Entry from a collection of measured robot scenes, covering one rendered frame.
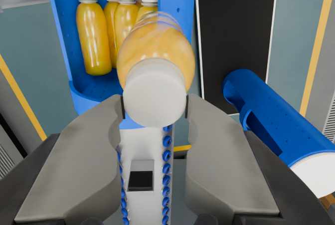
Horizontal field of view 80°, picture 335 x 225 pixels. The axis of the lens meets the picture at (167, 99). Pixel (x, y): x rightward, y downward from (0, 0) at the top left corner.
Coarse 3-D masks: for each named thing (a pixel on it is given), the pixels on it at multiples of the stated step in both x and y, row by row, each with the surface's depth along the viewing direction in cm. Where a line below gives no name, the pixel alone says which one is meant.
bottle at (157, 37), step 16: (144, 16) 23; (160, 16) 21; (144, 32) 15; (160, 32) 15; (176, 32) 16; (128, 48) 15; (144, 48) 14; (160, 48) 14; (176, 48) 14; (128, 64) 14; (144, 64) 13; (176, 64) 14; (192, 64) 15; (192, 80) 16
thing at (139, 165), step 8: (136, 160) 87; (144, 160) 87; (152, 160) 87; (136, 168) 83; (144, 168) 83; (152, 168) 83; (136, 176) 77; (144, 176) 77; (152, 176) 78; (128, 184) 76; (136, 184) 74; (144, 184) 74; (152, 184) 75; (128, 192) 73; (136, 192) 74; (144, 192) 74; (152, 192) 74
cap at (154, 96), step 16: (160, 64) 12; (128, 80) 12; (144, 80) 11; (160, 80) 11; (176, 80) 11; (128, 96) 12; (144, 96) 12; (160, 96) 12; (176, 96) 12; (128, 112) 12; (144, 112) 12; (160, 112) 12; (176, 112) 12
